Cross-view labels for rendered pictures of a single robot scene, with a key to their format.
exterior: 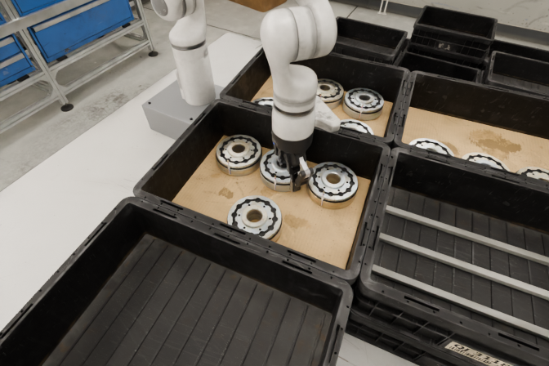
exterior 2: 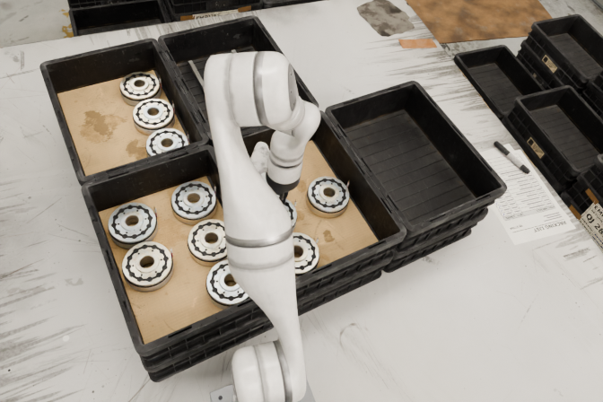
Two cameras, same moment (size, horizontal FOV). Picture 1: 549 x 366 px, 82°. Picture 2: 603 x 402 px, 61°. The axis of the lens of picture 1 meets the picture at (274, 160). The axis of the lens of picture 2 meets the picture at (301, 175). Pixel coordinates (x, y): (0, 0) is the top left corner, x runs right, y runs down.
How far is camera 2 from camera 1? 1.14 m
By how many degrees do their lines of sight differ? 76
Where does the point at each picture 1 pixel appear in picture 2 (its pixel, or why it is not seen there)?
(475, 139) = (103, 137)
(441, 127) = (108, 161)
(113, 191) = (403, 378)
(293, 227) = (304, 182)
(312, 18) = not seen: hidden behind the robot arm
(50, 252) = (469, 345)
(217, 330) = (383, 169)
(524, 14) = not seen: outside the picture
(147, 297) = (413, 207)
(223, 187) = (327, 242)
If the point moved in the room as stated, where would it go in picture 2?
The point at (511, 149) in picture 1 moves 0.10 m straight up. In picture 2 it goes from (98, 115) to (89, 87)
